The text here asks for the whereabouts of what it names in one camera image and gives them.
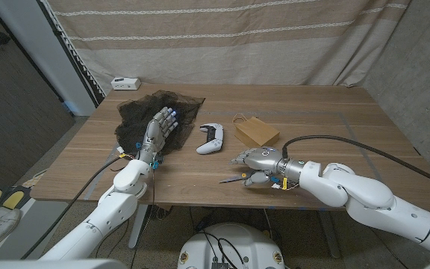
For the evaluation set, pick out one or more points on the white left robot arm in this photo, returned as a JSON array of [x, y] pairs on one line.
[[114, 209]]

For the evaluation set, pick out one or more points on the white game controller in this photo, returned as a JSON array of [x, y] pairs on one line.
[[211, 143]]

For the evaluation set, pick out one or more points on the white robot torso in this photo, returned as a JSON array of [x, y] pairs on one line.
[[233, 243]]

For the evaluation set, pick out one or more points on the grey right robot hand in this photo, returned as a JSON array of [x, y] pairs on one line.
[[267, 158]]

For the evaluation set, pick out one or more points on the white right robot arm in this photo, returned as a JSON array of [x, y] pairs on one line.
[[371, 201]]

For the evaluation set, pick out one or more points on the white power strip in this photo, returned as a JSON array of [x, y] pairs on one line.
[[125, 83]]

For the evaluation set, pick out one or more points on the brown paper bag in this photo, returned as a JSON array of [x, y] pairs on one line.
[[256, 132]]

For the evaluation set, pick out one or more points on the white table leg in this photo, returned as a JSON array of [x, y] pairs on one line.
[[136, 235]]

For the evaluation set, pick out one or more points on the grey table leg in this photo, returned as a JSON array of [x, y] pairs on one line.
[[328, 235]]

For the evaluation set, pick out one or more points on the striped beige curtain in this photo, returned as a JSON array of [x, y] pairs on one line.
[[218, 45]]

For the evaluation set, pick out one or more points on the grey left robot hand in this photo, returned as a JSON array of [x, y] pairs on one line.
[[155, 129]]

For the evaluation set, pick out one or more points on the black curtain frame bar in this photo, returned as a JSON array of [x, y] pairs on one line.
[[69, 52]]

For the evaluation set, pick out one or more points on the black mesh netting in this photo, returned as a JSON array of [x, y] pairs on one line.
[[136, 119]]

